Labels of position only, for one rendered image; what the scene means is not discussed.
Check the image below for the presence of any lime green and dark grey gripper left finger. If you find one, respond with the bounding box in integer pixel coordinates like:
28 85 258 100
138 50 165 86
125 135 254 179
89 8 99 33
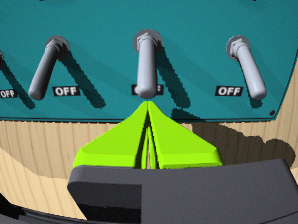
72 101 149 169

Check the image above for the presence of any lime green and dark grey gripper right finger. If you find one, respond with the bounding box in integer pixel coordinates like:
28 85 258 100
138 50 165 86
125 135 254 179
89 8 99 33
148 101 224 169

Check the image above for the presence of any teal wedge-shaped console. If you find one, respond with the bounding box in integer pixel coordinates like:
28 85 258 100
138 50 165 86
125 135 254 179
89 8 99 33
0 0 298 122

